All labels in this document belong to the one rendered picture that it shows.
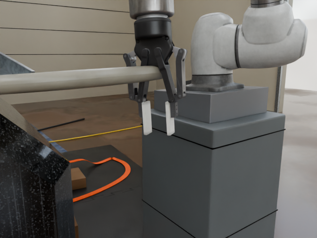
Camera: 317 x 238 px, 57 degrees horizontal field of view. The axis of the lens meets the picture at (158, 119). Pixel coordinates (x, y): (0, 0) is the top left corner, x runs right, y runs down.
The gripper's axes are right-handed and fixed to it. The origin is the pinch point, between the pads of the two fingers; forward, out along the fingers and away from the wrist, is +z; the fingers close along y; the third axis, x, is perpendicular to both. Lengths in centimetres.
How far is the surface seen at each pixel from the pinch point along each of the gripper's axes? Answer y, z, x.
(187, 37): 162, -82, -625
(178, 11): 188, -147, -643
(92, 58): 370, -48, -540
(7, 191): 56, 25, -8
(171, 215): 14, 45, -41
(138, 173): 86, 76, -161
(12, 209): 56, 32, -9
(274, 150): -23, 22, -58
